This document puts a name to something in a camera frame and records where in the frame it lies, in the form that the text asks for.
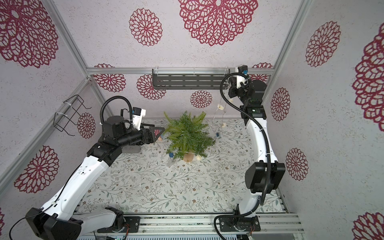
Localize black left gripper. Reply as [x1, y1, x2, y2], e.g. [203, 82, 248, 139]
[117, 123, 165, 148]

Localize string lights with rattan balls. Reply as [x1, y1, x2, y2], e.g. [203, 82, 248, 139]
[167, 68, 238, 164]

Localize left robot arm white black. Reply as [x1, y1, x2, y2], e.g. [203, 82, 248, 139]
[25, 116, 165, 240]

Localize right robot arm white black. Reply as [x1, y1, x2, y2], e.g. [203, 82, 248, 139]
[229, 77, 286, 218]

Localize small green christmas tree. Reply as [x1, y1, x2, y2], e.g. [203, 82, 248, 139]
[164, 111, 216, 159]

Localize grey fabric glasses case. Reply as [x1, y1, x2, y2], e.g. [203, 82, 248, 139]
[122, 146, 141, 154]

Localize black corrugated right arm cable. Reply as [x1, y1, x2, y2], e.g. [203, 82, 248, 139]
[212, 72, 272, 240]

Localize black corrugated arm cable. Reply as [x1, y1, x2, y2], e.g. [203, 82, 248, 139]
[212, 72, 272, 240]
[99, 95, 133, 124]

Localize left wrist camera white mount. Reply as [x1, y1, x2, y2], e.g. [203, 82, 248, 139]
[132, 107, 146, 131]

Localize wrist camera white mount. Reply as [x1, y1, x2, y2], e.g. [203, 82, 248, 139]
[235, 65, 249, 89]
[132, 107, 146, 131]

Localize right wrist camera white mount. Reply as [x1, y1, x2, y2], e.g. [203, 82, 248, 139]
[235, 65, 249, 89]

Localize grey slotted wall shelf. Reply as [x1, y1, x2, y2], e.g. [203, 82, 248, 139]
[152, 69, 231, 90]

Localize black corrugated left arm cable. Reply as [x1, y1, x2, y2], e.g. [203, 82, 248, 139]
[99, 95, 133, 124]

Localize black wire wall basket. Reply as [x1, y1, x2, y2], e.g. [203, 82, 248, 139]
[53, 95, 91, 137]

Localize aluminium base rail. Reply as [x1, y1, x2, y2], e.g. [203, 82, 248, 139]
[78, 213, 307, 240]

